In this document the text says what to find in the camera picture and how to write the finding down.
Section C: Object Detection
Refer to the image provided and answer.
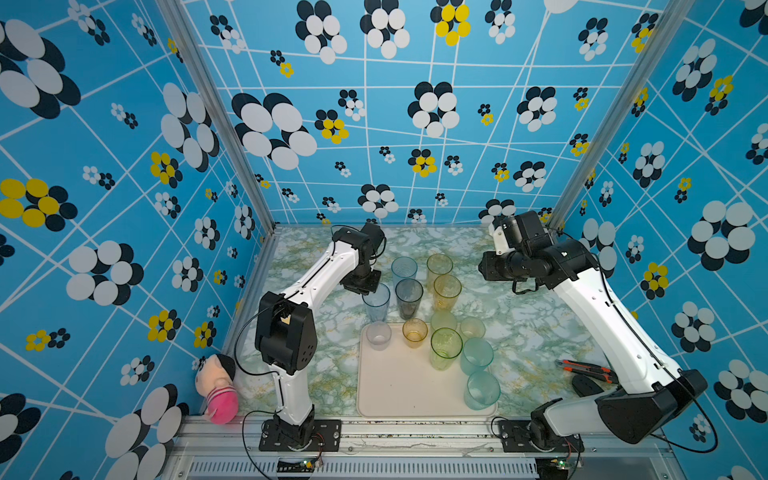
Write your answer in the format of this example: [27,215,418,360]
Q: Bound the beige rectangular tray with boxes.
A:
[357,323,497,419]

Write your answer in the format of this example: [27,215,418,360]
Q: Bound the short light green glass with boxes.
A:
[430,310,458,331]

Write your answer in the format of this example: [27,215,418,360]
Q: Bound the tall amber back glass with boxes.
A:
[426,253,454,284]

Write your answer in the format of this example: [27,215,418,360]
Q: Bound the tall teal glass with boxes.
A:
[460,337,494,376]
[464,371,501,410]

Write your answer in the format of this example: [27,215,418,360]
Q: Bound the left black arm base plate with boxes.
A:
[258,417,342,452]

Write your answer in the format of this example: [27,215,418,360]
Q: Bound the short pale green glass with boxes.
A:
[458,317,486,341]

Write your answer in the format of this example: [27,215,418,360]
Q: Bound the short amber glass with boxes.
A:
[402,318,429,349]

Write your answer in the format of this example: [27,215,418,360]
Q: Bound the tall amber front glass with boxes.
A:
[433,274,463,311]

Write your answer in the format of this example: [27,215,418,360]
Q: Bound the tall dark grey glass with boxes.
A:
[395,278,424,320]

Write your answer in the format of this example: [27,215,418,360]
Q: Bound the tall green glass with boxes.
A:
[430,327,463,371]

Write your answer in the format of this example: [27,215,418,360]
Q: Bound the aluminium front rail frame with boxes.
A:
[161,415,685,479]

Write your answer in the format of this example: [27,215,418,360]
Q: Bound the pink plush doll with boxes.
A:
[195,354,239,425]

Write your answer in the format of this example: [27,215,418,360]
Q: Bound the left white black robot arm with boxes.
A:
[254,224,386,447]

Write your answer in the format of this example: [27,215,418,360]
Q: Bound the tall amber glass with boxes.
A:
[426,253,454,284]
[433,274,463,311]

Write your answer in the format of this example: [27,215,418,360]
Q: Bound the red black utility knife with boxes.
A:
[555,360,619,384]

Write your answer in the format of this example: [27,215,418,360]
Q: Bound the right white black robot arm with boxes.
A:
[478,211,708,449]

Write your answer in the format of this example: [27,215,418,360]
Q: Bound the tall light blue glass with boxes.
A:
[362,283,391,323]

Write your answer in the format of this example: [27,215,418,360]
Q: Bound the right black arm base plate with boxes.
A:
[491,417,585,455]

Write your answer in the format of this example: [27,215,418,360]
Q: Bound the tall teal back glass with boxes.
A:
[464,371,501,410]

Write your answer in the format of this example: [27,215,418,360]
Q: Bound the tall teal front glass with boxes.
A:
[460,337,494,376]

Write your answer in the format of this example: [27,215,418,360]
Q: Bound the short clear glass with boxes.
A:
[365,321,392,351]

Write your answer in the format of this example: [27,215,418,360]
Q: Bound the tall blue-grey back glass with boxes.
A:
[391,256,418,285]

